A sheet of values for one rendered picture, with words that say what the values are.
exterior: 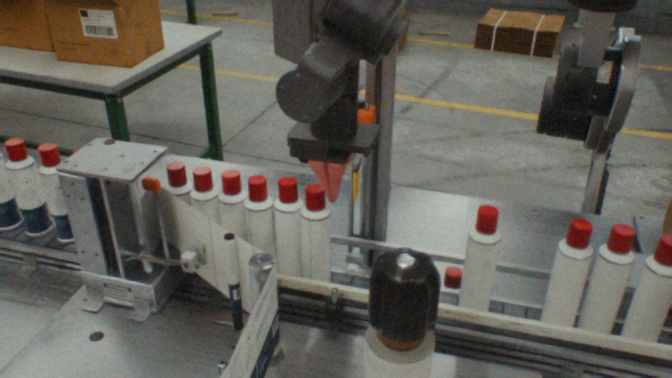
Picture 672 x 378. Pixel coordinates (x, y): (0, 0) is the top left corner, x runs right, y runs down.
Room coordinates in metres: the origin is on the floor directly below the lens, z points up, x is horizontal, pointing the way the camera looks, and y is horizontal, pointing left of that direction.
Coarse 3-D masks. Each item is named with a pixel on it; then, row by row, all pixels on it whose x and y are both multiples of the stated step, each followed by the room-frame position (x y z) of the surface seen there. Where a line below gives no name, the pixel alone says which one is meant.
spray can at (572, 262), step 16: (576, 224) 0.75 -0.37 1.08; (576, 240) 0.74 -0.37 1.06; (560, 256) 0.75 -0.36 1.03; (576, 256) 0.73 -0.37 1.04; (592, 256) 0.74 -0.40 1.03; (560, 272) 0.74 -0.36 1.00; (576, 272) 0.73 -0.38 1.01; (560, 288) 0.74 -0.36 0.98; (576, 288) 0.73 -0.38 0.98; (544, 304) 0.76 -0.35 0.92; (560, 304) 0.73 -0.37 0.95; (576, 304) 0.73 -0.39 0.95; (544, 320) 0.75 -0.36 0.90; (560, 320) 0.73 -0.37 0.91
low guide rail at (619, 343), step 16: (304, 288) 0.82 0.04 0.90; (320, 288) 0.82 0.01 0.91; (352, 288) 0.81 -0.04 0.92; (448, 304) 0.77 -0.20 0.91; (464, 320) 0.75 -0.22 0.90; (480, 320) 0.74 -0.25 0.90; (496, 320) 0.73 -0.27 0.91; (512, 320) 0.73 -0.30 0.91; (528, 320) 0.73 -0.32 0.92; (560, 336) 0.71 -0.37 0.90; (576, 336) 0.70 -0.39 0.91; (592, 336) 0.69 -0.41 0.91; (608, 336) 0.69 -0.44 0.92; (640, 352) 0.67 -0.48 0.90; (656, 352) 0.67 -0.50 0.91
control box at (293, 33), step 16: (272, 0) 0.93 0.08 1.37; (288, 0) 0.89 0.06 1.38; (304, 0) 0.86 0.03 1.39; (320, 0) 0.86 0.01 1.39; (288, 16) 0.89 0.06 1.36; (304, 16) 0.86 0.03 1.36; (288, 32) 0.90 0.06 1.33; (304, 32) 0.87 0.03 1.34; (320, 32) 0.86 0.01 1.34; (288, 48) 0.90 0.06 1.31; (304, 48) 0.87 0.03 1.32
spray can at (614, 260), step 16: (624, 224) 0.75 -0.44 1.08; (608, 240) 0.74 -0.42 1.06; (624, 240) 0.72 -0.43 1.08; (608, 256) 0.73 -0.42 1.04; (624, 256) 0.72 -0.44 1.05; (592, 272) 0.75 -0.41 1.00; (608, 272) 0.72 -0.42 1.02; (624, 272) 0.72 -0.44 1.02; (592, 288) 0.73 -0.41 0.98; (608, 288) 0.72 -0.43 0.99; (624, 288) 0.72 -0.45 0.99; (592, 304) 0.73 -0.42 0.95; (608, 304) 0.72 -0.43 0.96; (592, 320) 0.72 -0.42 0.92; (608, 320) 0.72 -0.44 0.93
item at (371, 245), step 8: (336, 240) 0.89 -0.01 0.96; (344, 240) 0.89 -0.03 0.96; (352, 240) 0.88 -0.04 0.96; (360, 240) 0.88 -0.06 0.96; (368, 240) 0.88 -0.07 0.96; (368, 248) 0.87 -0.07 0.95; (376, 248) 0.87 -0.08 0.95; (384, 248) 0.87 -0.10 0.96; (392, 248) 0.86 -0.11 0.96; (416, 248) 0.86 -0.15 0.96; (424, 248) 0.86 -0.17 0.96; (432, 256) 0.84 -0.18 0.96; (440, 256) 0.84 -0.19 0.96; (448, 256) 0.84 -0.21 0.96; (456, 256) 0.84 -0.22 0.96; (464, 256) 0.84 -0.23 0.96; (504, 264) 0.81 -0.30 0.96; (512, 264) 0.81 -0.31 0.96; (520, 264) 0.81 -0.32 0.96; (504, 272) 0.81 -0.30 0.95; (512, 272) 0.81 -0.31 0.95; (520, 272) 0.80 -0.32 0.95; (528, 272) 0.80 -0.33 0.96; (536, 272) 0.80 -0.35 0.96; (544, 272) 0.79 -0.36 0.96; (632, 288) 0.75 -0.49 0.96
